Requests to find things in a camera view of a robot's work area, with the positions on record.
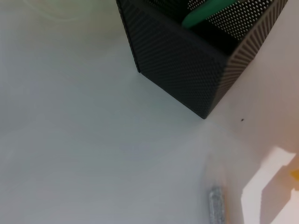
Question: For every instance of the black mesh pen holder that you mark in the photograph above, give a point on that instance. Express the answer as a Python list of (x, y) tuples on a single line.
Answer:
[(177, 70)]

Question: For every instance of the grey metal bar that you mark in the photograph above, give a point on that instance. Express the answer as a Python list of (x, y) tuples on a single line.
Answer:
[(217, 205)]

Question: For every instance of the green utility knife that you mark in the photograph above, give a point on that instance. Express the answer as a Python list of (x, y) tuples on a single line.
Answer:
[(203, 16)]

